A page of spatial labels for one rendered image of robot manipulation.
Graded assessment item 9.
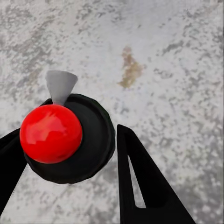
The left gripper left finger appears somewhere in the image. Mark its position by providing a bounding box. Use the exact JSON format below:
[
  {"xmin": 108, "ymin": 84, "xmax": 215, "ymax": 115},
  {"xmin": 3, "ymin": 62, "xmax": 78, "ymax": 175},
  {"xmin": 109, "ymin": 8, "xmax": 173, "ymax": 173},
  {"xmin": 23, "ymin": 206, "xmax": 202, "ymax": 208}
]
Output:
[{"xmin": 0, "ymin": 128, "xmax": 28, "ymax": 216}]

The insectifuge atomizer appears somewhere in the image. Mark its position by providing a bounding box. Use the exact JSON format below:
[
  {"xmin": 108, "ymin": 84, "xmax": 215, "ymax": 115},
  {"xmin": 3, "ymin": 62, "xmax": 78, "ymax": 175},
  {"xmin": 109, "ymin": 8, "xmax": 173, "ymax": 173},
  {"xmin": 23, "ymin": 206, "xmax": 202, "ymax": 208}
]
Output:
[{"xmin": 20, "ymin": 70, "xmax": 117, "ymax": 184}]

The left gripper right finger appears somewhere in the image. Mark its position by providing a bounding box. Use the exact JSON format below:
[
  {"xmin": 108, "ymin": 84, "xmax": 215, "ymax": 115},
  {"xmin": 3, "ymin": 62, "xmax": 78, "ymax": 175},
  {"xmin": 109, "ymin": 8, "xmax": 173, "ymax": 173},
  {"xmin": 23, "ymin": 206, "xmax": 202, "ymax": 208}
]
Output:
[{"xmin": 116, "ymin": 124, "xmax": 196, "ymax": 224}]

